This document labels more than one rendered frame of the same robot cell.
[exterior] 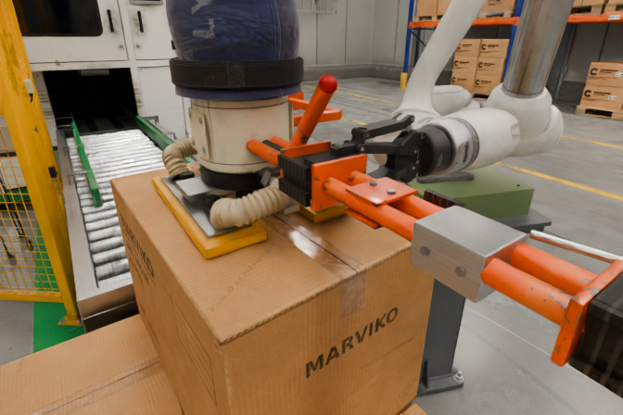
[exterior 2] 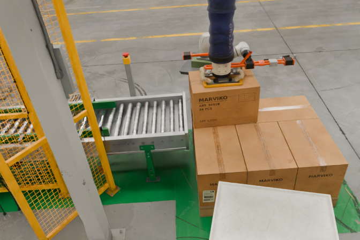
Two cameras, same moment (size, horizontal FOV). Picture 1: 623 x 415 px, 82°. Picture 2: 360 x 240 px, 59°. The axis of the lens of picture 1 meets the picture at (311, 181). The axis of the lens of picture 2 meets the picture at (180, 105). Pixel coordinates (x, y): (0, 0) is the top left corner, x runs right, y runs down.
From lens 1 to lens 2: 2.74 m
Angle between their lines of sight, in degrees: 49
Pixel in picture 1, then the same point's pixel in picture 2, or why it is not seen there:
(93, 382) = (212, 136)
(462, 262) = (275, 63)
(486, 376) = not seen: hidden behind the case
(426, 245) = (271, 64)
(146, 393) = (221, 129)
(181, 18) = (227, 51)
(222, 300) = (253, 85)
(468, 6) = not seen: hidden behind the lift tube
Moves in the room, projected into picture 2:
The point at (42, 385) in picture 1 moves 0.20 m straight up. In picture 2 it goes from (208, 143) to (207, 125)
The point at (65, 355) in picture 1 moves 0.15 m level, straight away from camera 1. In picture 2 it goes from (200, 140) to (183, 143)
